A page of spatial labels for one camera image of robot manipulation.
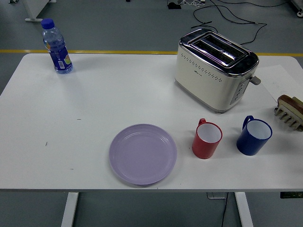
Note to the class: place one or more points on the cream and chrome toaster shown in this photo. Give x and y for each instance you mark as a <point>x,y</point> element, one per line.
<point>203,80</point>

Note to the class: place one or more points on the bread slice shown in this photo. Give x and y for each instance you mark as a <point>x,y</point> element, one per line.
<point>290,102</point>

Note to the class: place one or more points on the purple plate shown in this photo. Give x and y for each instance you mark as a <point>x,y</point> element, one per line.
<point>142,154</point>

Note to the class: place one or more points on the red mug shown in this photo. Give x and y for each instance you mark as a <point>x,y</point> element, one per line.
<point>203,149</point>

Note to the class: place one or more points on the blue mug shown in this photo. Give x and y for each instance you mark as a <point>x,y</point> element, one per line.
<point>248,144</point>

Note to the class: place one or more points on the clear water bottle blue label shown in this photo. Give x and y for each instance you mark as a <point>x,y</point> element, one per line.
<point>58,54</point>

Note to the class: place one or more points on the white table leg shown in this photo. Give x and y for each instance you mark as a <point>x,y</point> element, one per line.
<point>243,210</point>
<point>69,210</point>

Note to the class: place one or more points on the metal toast rack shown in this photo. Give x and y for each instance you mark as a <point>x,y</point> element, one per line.
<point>287,117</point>

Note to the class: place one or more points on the white background desk leg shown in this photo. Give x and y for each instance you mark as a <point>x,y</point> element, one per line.
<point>33,19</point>

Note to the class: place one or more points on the black table control box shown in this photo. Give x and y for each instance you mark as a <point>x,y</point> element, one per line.
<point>292,195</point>

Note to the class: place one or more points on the grey under-table bracket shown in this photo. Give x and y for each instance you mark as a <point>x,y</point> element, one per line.
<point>216,195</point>

